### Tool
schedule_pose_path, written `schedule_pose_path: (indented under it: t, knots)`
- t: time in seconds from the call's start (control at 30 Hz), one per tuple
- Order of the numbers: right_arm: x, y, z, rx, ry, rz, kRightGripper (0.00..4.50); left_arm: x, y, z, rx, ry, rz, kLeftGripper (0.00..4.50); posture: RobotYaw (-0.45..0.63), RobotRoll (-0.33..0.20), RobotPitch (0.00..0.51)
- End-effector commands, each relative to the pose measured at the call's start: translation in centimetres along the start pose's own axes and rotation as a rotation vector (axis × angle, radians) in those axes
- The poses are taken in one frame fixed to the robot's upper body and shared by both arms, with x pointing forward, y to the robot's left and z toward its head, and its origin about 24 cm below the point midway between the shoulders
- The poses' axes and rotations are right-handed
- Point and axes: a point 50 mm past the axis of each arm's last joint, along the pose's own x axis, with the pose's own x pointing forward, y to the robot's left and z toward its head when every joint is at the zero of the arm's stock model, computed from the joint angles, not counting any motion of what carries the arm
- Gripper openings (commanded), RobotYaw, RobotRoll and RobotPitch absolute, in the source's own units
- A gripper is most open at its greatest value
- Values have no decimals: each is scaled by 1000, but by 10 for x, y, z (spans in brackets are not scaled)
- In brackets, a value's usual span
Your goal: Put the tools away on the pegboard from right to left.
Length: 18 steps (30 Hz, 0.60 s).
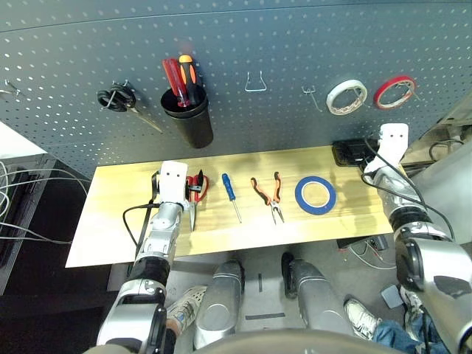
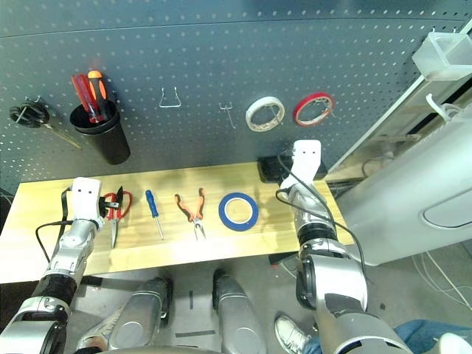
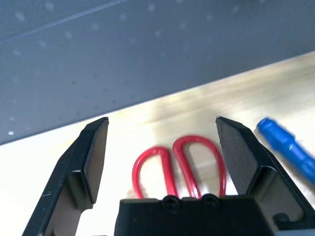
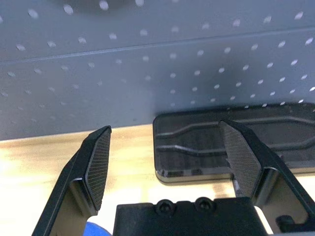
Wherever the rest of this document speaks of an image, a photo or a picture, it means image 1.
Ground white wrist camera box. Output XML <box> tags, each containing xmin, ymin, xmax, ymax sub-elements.
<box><xmin>159</xmin><ymin>160</ymin><xmax>190</xmax><ymax>204</ymax></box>
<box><xmin>375</xmin><ymin>123</ymin><xmax>409</xmax><ymax>167</ymax></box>

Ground red-handled screwdriver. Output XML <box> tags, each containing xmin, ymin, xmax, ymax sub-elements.
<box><xmin>162</xmin><ymin>58</ymin><xmax>191</xmax><ymax>108</ymax></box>

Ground dark metal rack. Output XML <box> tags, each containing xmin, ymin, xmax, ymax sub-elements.
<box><xmin>0</xmin><ymin>153</ymin><xmax>60</xmax><ymax>296</ymax></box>

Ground orange black screwdriver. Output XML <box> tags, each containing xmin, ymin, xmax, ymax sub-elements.
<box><xmin>178</xmin><ymin>54</ymin><xmax>202</xmax><ymax>107</ymax></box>

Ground silver left robot leg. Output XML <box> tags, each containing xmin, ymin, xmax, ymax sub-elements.
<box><xmin>193</xmin><ymin>260</ymin><xmax>246</xmax><ymax>350</ymax></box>

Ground grey foot pedal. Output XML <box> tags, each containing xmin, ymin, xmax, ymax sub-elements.
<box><xmin>380</xmin><ymin>283</ymin><xmax>405</xmax><ymax>310</ymax></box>

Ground black-handled scissors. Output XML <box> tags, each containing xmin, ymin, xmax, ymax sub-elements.
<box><xmin>97</xmin><ymin>83</ymin><xmax>164</xmax><ymax>134</ymax></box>

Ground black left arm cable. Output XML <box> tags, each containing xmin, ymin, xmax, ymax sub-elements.
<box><xmin>122</xmin><ymin>171</ymin><xmax>163</xmax><ymax>259</ymax></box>

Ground orange black needle-nose pliers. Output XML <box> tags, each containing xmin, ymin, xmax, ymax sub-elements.
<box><xmin>250</xmin><ymin>171</ymin><xmax>285</xmax><ymax>226</ymax></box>

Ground silver robot leg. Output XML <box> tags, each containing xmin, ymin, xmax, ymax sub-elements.
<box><xmin>193</xmin><ymin>260</ymin><xmax>246</xmax><ymax>350</ymax></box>
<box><xmin>282</xmin><ymin>251</ymin><xmax>355</xmax><ymax>336</ymax></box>

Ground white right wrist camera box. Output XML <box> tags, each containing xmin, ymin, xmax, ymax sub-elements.
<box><xmin>375</xmin><ymin>123</ymin><xmax>409</xmax><ymax>167</ymax></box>

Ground grey metal pegboard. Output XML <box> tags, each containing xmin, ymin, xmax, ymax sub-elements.
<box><xmin>0</xmin><ymin>0</ymin><xmax>472</xmax><ymax>178</ymax></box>

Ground blue jeans leg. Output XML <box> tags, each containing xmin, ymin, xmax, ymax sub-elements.
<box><xmin>372</xmin><ymin>313</ymin><xmax>449</xmax><ymax>354</ymax></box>

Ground blue-handled screwdriver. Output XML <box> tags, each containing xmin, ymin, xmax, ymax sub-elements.
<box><xmin>221</xmin><ymin>173</ymin><xmax>243</xmax><ymax>224</ymax></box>

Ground grey cable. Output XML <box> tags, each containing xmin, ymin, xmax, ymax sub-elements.
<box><xmin>0</xmin><ymin>166</ymin><xmax>91</xmax><ymax>196</ymax></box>
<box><xmin>0</xmin><ymin>221</ymin><xmax>74</xmax><ymax>246</ymax></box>

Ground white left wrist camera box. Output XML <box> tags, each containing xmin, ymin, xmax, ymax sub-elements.
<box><xmin>159</xmin><ymin>160</ymin><xmax>190</xmax><ymax>204</ymax></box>

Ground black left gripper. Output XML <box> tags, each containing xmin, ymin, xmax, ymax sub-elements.
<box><xmin>186</xmin><ymin>169</ymin><xmax>205</xmax><ymax>193</ymax></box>

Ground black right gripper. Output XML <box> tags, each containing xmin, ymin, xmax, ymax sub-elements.
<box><xmin>347</xmin><ymin>141</ymin><xmax>379</xmax><ymax>162</ymax></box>

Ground silver right robot leg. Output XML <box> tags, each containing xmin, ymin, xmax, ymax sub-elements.
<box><xmin>282</xmin><ymin>251</ymin><xmax>355</xmax><ymax>336</ymax></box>

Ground black looped cable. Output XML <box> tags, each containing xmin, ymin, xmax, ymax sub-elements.
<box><xmin>428</xmin><ymin>138</ymin><xmax>465</xmax><ymax>162</ymax></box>

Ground grey robot torso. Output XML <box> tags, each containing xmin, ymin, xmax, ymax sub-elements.
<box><xmin>195</xmin><ymin>329</ymin><xmax>403</xmax><ymax>354</ymax></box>

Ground white floor cable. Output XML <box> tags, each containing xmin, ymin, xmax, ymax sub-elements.
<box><xmin>348</xmin><ymin>243</ymin><xmax>398</xmax><ymax>271</ymax></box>

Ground black tool cup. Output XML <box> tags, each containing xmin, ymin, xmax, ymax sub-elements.
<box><xmin>160</xmin><ymin>85</ymin><xmax>215</xmax><ymax>150</ymax></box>

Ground light grey appliance housing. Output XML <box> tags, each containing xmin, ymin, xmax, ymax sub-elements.
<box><xmin>409</xmin><ymin>139</ymin><xmax>472</xmax><ymax>244</ymax></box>

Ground red-handled scissors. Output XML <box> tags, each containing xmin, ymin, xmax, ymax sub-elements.
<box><xmin>185</xmin><ymin>173</ymin><xmax>210</xmax><ymax>233</ymax></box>

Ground silver wire pliers holder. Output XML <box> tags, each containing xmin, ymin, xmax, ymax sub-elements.
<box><xmin>244</xmin><ymin>71</ymin><xmax>268</xmax><ymax>93</ymax></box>

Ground white tape roll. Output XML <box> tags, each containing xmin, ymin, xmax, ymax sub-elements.
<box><xmin>326</xmin><ymin>79</ymin><xmax>369</xmax><ymax>116</ymax></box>

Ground white sneaker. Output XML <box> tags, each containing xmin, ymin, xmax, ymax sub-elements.
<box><xmin>166</xmin><ymin>285</ymin><xmax>207</xmax><ymax>333</ymax></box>
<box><xmin>344</xmin><ymin>298</ymin><xmax>383</xmax><ymax>341</ymax></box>
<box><xmin>400</xmin><ymin>285</ymin><xmax>424</xmax><ymax>329</ymax></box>

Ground blue tape roll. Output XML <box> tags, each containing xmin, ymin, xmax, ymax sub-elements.
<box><xmin>294</xmin><ymin>176</ymin><xmax>337</xmax><ymax>216</ymax></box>

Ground white board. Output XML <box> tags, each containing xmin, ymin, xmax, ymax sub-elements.
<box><xmin>0</xmin><ymin>121</ymin><xmax>47</xmax><ymax>159</ymax></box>

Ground black tool case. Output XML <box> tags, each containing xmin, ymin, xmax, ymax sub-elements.
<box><xmin>331</xmin><ymin>139</ymin><xmax>381</xmax><ymax>167</ymax></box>

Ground red tape roll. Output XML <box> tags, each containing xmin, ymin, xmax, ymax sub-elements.
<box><xmin>373</xmin><ymin>75</ymin><xmax>417</xmax><ymax>111</ymax></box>

